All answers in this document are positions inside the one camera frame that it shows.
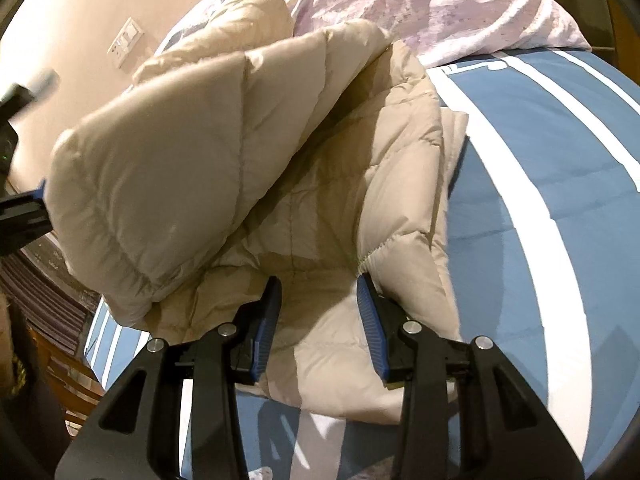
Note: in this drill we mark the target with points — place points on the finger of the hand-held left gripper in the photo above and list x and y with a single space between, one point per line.
22 220

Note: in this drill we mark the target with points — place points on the lilac floral duvet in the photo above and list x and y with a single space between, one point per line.
425 5

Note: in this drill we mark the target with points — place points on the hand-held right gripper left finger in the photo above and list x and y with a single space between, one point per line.
265 330

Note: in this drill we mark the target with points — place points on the beige puffer jacket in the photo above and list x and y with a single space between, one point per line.
175 160

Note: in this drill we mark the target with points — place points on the dark striped cloth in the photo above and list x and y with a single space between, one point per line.
50 305

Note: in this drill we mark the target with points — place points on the white wall switch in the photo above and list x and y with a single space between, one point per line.
132 32

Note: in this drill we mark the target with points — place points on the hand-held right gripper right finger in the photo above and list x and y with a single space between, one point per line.
371 330

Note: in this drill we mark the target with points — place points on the white wall socket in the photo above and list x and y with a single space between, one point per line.
118 52

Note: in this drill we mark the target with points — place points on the blue white striped bed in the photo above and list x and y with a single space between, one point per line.
525 185

